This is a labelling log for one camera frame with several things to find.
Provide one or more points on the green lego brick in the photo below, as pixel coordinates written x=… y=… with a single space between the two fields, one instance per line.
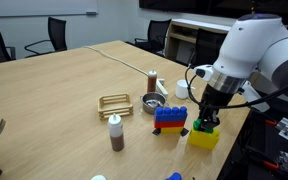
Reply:
x=199 y=126

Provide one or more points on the cream power strip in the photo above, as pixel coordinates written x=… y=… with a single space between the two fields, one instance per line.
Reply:
x=162 y=89

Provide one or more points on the wall whiteboard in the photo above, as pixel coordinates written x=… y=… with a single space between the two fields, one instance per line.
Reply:
x=34 y=7

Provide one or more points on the white ceramic mug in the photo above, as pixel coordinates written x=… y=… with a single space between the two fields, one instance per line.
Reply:
x=182 y=90

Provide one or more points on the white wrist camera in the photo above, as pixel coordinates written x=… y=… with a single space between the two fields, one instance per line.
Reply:
x=203 y=71

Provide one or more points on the small wooden crate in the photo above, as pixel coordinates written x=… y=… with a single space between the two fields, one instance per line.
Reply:
x=114 y=106

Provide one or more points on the black clip stand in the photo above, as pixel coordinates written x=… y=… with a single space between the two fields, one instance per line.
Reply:
x=184 y=132
x=156 y=131

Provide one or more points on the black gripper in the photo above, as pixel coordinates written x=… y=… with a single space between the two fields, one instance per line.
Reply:
x=215 y=100

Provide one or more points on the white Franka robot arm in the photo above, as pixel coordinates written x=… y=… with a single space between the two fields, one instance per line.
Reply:
x=254 y=46

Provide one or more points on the whiteboard eraser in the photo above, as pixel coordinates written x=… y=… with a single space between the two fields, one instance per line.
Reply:
x=91 y=13

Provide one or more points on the black robot mount stand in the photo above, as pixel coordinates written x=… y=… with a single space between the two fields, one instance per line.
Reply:
x=247 y=150

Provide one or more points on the red sauce squeeze bottle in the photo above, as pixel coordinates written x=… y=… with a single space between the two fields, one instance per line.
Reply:
x=152 y=81

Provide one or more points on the small metal pot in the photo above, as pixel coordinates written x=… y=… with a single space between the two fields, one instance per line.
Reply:
x=152 y=103

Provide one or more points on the long red lego brick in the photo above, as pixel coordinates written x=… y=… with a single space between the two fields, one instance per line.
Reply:
x=169 y=124

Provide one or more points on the long yellow lego brick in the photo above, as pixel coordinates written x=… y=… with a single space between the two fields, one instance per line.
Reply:
x=171 y=130

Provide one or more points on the brown sauce squeeze bottle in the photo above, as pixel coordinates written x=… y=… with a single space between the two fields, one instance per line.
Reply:
x=116 y=135

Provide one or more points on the wooden shelf cabinet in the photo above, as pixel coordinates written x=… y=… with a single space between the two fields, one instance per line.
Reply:
x=184 y=30

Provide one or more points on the large yellow lego brick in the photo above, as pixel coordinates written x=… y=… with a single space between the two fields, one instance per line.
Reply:
x=204 y=140

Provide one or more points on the dark wall screen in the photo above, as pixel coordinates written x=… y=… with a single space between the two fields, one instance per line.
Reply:
x=200 y=5

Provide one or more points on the long blue lego brick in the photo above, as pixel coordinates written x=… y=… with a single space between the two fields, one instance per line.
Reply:
x=170 y=115

